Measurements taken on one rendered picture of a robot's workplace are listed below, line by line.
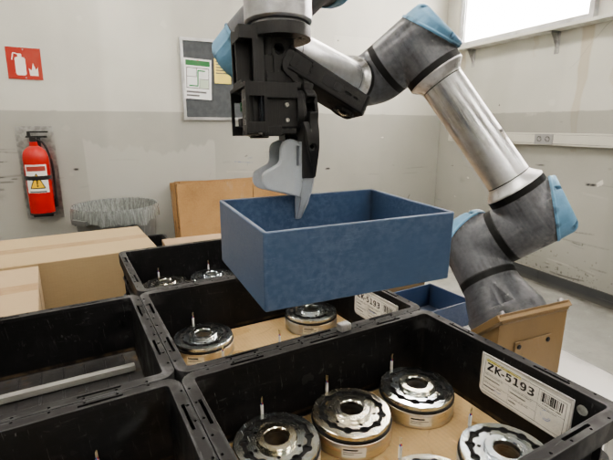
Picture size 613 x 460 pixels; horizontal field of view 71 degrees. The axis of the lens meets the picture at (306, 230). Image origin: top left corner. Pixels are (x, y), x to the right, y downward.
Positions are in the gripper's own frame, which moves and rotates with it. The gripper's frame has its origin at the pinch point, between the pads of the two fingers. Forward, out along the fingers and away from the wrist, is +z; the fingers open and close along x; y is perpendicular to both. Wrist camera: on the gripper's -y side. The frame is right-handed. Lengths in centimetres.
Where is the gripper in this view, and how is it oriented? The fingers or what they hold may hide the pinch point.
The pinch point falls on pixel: (301, 206)
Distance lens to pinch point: 52.2
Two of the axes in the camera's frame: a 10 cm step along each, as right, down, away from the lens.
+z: 0.3, 9.8, 1.7
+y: -9.2, 0.9, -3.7
